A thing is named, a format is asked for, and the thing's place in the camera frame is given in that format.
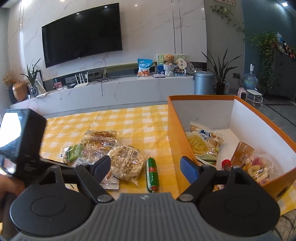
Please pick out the black television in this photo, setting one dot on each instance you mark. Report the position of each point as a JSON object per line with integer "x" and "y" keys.
{"x": 81, "y": 37}

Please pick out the white round wheeled stool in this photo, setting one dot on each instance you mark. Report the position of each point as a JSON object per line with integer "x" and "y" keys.
{"x": 253, "y": 92}

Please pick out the yellow sticks snack packet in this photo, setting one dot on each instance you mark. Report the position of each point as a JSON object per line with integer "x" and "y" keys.
{"x": 198, "y": 143}

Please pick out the white marble television cabinet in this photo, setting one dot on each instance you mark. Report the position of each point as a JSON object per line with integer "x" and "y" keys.
{"x": 138, "y": 90}

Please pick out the white labelled snack packet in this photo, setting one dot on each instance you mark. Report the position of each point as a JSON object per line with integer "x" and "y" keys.
{"x": 111, "y": 183}

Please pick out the grey drawer cabinet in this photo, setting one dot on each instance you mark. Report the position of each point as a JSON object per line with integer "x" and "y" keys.
{"x": 284, "y": 76}

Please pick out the green sausage stick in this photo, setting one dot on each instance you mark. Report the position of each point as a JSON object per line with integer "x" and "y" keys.
{"x": 152, "y": 173}

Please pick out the grey set-top box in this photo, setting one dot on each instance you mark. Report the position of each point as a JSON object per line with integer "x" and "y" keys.
{"x": 158, "y": 75}

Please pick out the person's left hand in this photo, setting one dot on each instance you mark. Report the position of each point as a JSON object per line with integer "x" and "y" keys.
{"x": 11, "y": 185}

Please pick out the trailing green pothos plant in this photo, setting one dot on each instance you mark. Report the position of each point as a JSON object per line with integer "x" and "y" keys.
{"x": 266, "y": 46}

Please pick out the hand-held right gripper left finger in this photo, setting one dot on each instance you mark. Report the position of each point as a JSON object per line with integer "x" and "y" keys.
{"x": 101, "y": 169}

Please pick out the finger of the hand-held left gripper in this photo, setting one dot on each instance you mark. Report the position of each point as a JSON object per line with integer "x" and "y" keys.
{"x": 53, "y": 162}

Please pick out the pink printed card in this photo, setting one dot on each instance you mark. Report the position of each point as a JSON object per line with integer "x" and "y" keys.
{"x": 57, "y": 85}

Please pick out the pink space heater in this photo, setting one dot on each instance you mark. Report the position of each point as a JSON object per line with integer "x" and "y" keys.
{"x": 242, "y": 93}

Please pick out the clear bread snack packet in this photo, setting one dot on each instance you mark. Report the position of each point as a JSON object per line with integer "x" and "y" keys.
{"x": 99, "y": 141}

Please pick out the teddy bear in white basket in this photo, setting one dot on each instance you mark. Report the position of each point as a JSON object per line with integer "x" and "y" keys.
{"x": 168, "y": 64}

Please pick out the small printed box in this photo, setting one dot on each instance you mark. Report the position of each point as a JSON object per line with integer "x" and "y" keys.
{"x": 180, "y": 73}

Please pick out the white paper sheet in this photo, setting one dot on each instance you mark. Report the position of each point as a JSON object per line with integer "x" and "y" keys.
{"x": 42, "y": 94}

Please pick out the amber translucent snack packet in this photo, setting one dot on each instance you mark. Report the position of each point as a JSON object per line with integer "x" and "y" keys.
{"x": 241, "y": 153}

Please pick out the blue water bottle with pump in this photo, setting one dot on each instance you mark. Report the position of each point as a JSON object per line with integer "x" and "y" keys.
{"x": 251, "y": 80}

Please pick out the dried flowers in dark vase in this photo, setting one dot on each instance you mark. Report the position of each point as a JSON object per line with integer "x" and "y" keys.
{"x": 7, "y": 77}

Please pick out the orange cardboard box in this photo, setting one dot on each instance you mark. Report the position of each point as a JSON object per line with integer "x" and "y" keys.
{"x": 178, "y": 143}

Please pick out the dried fruit mix bag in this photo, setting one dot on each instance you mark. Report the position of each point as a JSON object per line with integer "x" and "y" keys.
{"x": 256, "y": 169}

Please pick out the white puffed balls packet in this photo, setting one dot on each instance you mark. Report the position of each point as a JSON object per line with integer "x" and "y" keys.
{"x": 126, "y": 162}

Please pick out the copper vase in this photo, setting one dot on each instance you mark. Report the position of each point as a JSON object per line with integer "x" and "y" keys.
{"x": 19, "y": 91}

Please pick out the green picture card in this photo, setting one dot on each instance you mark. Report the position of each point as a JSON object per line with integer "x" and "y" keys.
{"x": 159, "y": 59}

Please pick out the blue snack bag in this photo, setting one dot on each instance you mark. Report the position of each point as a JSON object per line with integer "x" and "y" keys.
{"x": 144, "y": 67}

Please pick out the blue printed box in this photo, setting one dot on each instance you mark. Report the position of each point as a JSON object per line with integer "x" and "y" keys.
{"x": 160, "y": 69}

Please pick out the striped woven bag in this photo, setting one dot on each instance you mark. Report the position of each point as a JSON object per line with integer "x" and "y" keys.
{"x": 227, "y": 88}

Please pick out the black set-top box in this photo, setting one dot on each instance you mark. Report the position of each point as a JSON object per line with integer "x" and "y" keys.
{"x": 71, "y": 86}

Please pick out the row of small bottles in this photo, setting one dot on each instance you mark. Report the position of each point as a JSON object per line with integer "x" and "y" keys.
{"x": 285, "y": 48}

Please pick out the grey pedal trash can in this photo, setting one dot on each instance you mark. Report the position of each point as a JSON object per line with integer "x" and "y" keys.
{"x": 203, "y": 83}

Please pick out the patterned round fan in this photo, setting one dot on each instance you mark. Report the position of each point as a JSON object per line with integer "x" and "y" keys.
{"x": 190, "y": 67}

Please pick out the plain round paper fan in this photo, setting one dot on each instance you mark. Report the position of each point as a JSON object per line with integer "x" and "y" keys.
{"x": 180, "y": 63}

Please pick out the green snack packet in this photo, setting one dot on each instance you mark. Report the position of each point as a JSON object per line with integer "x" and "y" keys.
{"x": 72, "y": 153}

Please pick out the wall socket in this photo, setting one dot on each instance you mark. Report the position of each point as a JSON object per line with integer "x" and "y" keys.
{"x": 235, "y": 75}

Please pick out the green plant in glass vase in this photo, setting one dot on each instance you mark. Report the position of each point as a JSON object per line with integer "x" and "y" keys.
{"x": 34, "y": 90}

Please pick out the grey knit cloth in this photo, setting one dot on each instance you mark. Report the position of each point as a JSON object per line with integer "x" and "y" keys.
{"x": 288, "y": 224}

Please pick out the yellow checked tablecloth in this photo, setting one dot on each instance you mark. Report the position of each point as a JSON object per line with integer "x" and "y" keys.
{"x": 69, "y": 125}

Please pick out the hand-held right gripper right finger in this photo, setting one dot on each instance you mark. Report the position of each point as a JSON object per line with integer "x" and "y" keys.
{"x": 190, "y": 170}

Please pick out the long-leaf potted plant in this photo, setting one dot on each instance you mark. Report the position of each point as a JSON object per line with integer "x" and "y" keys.
{"x": 220, "y": 89}

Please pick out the wall vine plant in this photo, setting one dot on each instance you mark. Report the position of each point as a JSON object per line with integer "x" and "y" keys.
{"x": 219, "y": 10}

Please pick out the white router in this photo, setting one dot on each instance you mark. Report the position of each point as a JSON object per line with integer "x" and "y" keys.
{"x": 82, "y": 84}

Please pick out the small red snack stick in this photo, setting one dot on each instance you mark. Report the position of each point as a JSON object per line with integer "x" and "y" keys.
{"x": 226, "y": 164}

